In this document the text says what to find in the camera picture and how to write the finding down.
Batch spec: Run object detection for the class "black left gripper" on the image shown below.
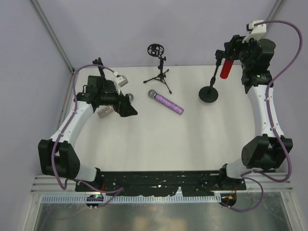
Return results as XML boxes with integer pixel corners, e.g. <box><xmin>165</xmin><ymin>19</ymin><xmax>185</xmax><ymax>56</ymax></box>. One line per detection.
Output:
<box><xmin>99</xmin><ymin>84</ymin><xmax>138</xmax><ymax>117</ymax></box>

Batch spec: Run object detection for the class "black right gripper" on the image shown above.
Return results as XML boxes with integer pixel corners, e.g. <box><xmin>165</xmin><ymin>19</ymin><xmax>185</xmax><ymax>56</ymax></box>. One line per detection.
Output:
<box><xmin>225</xmin><ymin>33</ymin><xmax>259</xmax><ymax>69</ymax></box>

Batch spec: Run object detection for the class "red glitter microphone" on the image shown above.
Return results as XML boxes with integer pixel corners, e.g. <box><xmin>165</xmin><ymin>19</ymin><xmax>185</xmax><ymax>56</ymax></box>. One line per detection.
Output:
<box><xmin>220</xmin><ymin>59</ymin><xmax>234</xmax><ymax>79</ymax></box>

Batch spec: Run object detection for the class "silver glitter microphone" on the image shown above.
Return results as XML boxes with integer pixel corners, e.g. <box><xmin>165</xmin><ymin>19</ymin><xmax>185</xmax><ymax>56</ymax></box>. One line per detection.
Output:
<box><xmin>97</xmin><ymin>93</ymin><xmax>134</xmax><ymax>119</ymax></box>

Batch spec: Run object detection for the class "purple glitter microphone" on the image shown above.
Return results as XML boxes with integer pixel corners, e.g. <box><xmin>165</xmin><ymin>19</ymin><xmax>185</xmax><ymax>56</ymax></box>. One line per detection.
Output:
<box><xmin>148</xmin><ymin>90</ymin><xmax>184</xmax><ymax>115</ymax></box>

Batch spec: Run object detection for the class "round-base mic stand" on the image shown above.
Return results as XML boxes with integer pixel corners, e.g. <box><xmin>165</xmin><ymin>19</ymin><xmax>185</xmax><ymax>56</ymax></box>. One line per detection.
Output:
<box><xmin>92</xmin><ymin>57</ymin><xmax>106</xmax><ymax>83</ymax></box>
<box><xmin>198</xmin><ymin>50</ymin><xmax>225</xmax><ymax>103</ymax></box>

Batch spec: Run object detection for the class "black tripod shock-mount stand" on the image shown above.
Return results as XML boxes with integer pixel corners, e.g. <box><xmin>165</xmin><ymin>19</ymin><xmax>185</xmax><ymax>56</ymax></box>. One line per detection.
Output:
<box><xmin>143</xmin><ymin>43</ymin><xmax>172</xmax><ymax>94</ymax></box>

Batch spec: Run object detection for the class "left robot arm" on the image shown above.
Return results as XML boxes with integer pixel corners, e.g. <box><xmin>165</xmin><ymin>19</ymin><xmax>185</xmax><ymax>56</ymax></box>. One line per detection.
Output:
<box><xmin>38</xmin><ymin>75</ymin><xmax>138</xmax><ymax>192</ymax></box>

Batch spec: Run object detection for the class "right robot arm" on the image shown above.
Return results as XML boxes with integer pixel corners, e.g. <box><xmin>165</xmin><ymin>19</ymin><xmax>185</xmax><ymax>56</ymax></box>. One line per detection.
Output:
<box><xmin>218</xmin><ymin>35</ymin><xmax>293</xmax><ymax>190</ymax></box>

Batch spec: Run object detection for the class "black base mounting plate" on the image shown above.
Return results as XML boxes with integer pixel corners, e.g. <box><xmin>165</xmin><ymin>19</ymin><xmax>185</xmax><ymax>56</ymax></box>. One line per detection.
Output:
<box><xmin>89</xmin><ymin>169</ymin><xmax>246</xmax><ymax>197</ymax></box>

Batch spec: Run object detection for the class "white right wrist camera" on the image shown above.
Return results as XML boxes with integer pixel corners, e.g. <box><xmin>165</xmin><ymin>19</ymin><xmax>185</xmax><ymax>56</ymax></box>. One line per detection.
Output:
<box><xmin>242</xmin><ymin>20</ymin><xmax>267</xmax><ymax>43</ymax></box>

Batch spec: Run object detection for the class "white slotted cable duct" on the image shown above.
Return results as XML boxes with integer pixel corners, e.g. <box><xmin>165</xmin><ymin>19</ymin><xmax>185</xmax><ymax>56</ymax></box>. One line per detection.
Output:
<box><xmin>41</xmin><ymin>193</ymin><xmax>221</xmax><ymax>204</ymax></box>

